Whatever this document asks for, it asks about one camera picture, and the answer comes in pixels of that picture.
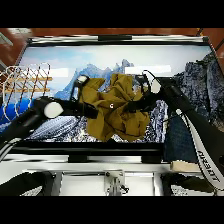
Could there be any silver frame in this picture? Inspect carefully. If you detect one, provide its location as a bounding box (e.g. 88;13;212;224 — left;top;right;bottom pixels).
0;153;224;197

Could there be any mustard yellow shirt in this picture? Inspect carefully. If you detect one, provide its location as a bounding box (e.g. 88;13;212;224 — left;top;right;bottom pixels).
78;73;151;143

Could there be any white clothes hanger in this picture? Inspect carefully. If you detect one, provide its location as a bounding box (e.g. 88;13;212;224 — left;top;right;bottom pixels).
0;62;52;114

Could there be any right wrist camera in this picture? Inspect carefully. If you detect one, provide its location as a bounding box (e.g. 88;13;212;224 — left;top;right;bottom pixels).
134;73;150;95

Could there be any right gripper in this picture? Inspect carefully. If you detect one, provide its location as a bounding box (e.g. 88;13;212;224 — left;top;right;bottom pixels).
125;96;156;114

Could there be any beige block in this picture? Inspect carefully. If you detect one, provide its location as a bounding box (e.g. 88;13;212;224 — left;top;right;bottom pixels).
169;160;203;174

